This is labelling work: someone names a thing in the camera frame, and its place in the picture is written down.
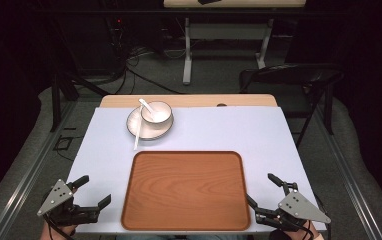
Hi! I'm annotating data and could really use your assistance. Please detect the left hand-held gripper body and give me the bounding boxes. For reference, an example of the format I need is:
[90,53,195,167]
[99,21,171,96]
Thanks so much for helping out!
[37,178,100,228]

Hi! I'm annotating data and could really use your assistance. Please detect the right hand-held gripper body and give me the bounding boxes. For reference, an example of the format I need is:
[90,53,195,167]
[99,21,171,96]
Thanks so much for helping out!
[255,181,332,233]

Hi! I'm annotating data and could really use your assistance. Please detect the person's right hand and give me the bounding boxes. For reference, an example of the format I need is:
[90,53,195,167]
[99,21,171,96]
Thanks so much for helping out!
[290,221,324,240]

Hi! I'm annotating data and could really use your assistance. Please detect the person's left hand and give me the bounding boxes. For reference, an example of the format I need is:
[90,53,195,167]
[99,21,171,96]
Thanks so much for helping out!
[39,221,79,240]

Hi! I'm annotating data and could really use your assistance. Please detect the pale blue table mat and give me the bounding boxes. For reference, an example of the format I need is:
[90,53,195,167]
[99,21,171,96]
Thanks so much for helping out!
[66,106,328,234]

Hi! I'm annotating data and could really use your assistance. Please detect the brown wooden tray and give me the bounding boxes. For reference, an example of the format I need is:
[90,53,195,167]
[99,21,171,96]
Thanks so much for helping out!
[121,150,251,232]

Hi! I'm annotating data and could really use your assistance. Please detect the white chopstick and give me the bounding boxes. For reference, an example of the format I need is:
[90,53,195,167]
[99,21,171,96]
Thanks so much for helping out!
[133,105,144,151]

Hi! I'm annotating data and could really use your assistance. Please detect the black metal stand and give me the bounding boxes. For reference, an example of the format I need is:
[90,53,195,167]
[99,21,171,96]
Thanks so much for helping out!
[50,70,111,133]

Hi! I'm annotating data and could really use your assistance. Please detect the white plate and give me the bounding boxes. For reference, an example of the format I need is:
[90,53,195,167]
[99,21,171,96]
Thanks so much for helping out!
[126,105,175,141]

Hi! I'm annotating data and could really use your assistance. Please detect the white spoon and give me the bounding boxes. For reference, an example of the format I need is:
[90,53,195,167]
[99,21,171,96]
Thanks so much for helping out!
[138,98,163,122]

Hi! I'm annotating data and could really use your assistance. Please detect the white bowl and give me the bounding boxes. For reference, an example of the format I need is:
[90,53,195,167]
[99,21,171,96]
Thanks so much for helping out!
[140,101,174,126]

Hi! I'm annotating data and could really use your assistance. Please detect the black folding chair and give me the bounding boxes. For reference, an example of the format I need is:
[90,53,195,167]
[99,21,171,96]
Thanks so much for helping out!
[238,62,346,148]

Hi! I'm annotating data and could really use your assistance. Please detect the black rack with red light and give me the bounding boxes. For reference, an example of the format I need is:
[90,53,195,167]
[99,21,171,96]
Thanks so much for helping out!
[107,14,128,69]

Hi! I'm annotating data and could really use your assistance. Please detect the table with white legs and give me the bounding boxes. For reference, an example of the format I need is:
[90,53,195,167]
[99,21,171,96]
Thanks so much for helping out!
[163,0,307,86]

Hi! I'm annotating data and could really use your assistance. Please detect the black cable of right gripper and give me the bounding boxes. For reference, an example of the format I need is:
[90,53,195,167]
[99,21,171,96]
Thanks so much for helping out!
[292,219,315,240]

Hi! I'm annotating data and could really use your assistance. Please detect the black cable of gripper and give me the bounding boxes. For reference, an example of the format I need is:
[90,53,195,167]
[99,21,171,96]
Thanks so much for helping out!
[43,214,75,240]
[292,219,315,240]

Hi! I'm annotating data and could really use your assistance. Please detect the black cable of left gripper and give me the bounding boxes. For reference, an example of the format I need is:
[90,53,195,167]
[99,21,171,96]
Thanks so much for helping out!
[43,214,75,240]

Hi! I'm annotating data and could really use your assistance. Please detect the metal floor rail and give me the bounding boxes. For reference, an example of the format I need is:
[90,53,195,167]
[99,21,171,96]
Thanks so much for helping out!
[0,99,77,240]
[313,99,382,240]

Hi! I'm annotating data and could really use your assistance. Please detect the small black floor frame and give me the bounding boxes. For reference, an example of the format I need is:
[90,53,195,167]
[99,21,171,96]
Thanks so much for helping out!
[53,134,76,152]

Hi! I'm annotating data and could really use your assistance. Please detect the bundle of black floor cables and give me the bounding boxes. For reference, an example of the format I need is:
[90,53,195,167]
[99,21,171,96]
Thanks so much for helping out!
[110,44,184,96]

